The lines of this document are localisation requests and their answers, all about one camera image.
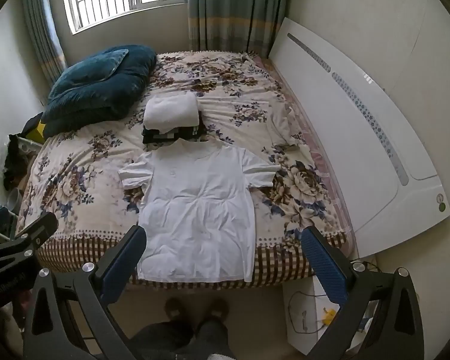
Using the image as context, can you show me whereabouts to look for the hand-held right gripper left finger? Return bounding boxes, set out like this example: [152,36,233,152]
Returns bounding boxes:
[22,226,148,360]

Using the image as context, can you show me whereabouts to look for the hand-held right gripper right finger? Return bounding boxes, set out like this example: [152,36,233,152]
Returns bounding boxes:
[301,226,424,360]

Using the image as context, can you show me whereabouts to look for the white t-shirt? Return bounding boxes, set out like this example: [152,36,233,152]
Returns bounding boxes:
[118,137,282,283]

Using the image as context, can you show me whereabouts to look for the dark clothes pile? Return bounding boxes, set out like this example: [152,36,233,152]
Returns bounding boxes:
[3,133,34,192]

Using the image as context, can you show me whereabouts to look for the folded dark checkered clothes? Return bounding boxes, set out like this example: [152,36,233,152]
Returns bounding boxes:
[142,122,207,145]

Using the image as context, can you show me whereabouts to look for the yellow plug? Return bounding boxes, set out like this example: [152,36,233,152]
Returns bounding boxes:
[320,307,340,325]

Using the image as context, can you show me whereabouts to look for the person's left slipper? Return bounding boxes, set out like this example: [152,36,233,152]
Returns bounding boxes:
[164,297,190,321]

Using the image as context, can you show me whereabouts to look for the person's slipper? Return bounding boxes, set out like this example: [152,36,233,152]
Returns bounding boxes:
[204,298,230,321]
[164,297,190,321]

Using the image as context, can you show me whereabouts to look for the white bedside cabinet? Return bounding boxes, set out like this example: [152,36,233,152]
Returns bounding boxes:
[283,275,364,357]

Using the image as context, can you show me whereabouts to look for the person's dark trouser legs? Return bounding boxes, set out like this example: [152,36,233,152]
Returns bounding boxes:
[129,317,237,360]

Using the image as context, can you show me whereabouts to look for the person's right slipper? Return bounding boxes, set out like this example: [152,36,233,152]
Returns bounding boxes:
[204,298,230,321]

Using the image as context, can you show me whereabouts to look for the white headboard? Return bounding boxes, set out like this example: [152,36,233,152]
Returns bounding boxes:
[268,17,450,259]

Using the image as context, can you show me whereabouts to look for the teal quilt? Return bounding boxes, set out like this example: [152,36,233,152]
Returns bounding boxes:
[41,45,158,137]

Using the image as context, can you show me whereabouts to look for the folded white garment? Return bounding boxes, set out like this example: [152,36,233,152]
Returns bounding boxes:
[142,92,201,128]

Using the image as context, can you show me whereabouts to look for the floral bed sheet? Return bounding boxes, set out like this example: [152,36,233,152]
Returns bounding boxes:
[15,50,357,289]

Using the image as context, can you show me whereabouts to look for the narrow green curtain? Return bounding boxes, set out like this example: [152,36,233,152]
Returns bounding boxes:
[20,0,68,79]

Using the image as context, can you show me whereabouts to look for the wide green curtain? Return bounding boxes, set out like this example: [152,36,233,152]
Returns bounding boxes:
[187,0,297,55]

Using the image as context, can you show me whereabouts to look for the black cable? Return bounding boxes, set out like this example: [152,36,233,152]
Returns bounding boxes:
[287,290,331,334]

